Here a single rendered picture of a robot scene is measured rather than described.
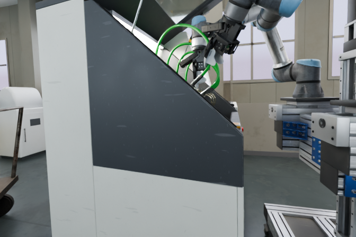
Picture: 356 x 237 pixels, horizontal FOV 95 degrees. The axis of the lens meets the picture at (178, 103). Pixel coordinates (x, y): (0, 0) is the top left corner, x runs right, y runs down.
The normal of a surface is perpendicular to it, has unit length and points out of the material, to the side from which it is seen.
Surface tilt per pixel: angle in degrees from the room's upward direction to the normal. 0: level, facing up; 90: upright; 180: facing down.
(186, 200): 90
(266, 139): 90
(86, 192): 90
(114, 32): 90
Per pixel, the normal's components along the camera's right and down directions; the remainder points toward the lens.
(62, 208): -0.33, 0.06
